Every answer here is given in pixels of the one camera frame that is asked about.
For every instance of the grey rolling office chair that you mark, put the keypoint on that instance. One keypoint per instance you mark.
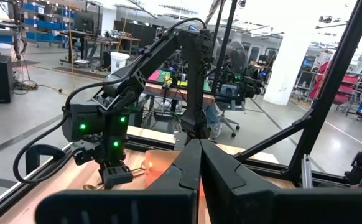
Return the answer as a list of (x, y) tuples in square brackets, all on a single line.
[(230, 107)]

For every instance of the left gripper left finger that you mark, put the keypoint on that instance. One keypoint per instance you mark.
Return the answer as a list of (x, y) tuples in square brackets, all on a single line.
[(122, 207)]

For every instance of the orange plastic bin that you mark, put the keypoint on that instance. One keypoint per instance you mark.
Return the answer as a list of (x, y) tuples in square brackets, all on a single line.
[(160, 161)]

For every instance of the gold spoon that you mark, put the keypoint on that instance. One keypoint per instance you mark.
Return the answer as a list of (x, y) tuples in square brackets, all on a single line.
[(90, 186), (139, 169)]

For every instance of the white trash bin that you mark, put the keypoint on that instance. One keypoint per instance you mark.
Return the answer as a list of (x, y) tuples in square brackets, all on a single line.
[(118, 62)]

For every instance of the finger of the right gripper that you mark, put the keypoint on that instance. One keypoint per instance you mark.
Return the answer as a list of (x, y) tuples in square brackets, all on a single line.
[(117, 176)]

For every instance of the red parts cart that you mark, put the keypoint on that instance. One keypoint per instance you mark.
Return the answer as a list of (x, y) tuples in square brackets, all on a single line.
[(342, 90)]

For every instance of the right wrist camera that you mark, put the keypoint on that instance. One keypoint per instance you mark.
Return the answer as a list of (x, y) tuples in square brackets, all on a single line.
[(86, 152)]

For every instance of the black table edge clamp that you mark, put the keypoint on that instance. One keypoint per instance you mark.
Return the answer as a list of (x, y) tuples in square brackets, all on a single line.
[(41, 149)]

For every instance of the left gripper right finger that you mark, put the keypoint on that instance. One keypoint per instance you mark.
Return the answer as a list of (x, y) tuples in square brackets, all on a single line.
[(277, 207)]

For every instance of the black background robot arm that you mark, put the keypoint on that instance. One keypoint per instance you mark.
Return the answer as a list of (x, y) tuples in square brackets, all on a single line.
[(246, 82)]

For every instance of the silver aluminium bracket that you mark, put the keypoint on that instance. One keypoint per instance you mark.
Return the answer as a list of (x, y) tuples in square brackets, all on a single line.
[(307, 171)]

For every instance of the blue bin shelving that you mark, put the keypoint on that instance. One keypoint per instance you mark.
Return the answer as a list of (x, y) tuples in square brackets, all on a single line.
[(44, 25)]

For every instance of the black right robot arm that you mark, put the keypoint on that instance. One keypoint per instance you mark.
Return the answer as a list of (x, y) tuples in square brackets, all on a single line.
[(156, 59)]

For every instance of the person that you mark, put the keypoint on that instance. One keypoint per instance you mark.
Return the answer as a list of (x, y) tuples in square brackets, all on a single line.
[(237, 53)]

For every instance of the wooden table colourful mats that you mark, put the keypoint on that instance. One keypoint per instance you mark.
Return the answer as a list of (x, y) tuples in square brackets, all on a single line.
[(156, 88)]

